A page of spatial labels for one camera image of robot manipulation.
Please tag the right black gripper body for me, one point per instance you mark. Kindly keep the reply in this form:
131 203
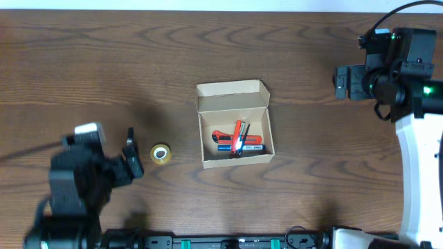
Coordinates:
351 81

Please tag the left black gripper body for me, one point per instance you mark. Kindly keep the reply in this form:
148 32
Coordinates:
124 166

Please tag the black marker pen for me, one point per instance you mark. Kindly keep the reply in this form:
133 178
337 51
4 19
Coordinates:
130 135

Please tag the yellow clear tape roll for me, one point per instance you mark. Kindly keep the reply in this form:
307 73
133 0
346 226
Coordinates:
161 154

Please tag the red utility knife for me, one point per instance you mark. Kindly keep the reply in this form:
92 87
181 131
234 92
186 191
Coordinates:
224 138

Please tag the blue marker pen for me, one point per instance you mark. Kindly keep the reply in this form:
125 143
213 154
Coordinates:
259 147

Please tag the red and white pliers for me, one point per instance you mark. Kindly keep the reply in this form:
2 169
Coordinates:
238 139

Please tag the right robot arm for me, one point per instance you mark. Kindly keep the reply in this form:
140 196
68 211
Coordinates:
397 74

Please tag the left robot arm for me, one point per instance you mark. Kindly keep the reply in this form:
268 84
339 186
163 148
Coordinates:
81 180

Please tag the open cardboard box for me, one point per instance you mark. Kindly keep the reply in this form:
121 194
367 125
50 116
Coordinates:
219 106

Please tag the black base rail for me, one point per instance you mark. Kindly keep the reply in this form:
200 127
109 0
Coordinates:
138 239

